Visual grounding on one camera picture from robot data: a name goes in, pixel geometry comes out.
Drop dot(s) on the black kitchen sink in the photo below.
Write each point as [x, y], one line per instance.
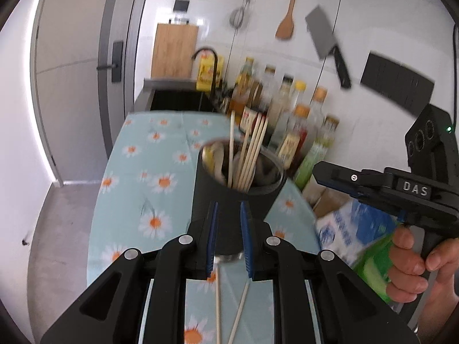
[172, 100]

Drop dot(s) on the wooden spatula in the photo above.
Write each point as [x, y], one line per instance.
[285, 28]

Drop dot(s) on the blue and white carton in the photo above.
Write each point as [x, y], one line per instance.
[344, 229]

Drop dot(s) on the yellow bottle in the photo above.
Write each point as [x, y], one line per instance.
[206, 75]

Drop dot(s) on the grey door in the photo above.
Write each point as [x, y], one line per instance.
[71, 79]

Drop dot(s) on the green packet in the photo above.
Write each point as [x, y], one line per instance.
[373, 265]

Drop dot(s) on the black faucet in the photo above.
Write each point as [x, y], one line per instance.
[216, 68]

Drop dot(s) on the row of condiment bottles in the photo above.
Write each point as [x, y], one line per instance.
[297, 143]

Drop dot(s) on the person's right forearm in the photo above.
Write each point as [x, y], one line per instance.
[444, 301]

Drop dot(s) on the person's right hand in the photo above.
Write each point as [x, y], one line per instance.
[405, 268]

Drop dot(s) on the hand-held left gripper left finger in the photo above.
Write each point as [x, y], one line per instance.
[212, 236]

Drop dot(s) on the beige carton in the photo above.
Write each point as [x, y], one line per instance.
[328, 202]

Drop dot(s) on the daisy print tablecloth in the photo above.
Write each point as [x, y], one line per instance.
[143, 172]

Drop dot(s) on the small black wall square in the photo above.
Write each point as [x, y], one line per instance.
[181, 5]

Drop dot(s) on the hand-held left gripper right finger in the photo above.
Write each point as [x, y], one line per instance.
[246, 236]

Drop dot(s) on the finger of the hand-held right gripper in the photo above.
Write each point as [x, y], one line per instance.
[380, 199]
[337, 172]

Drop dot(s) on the wooden cutting board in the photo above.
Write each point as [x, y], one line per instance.
[175, 50]

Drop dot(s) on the black wall panel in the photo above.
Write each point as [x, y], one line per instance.
[394, 79]

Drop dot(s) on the black utensil holder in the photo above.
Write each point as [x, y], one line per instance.
[229, 215]

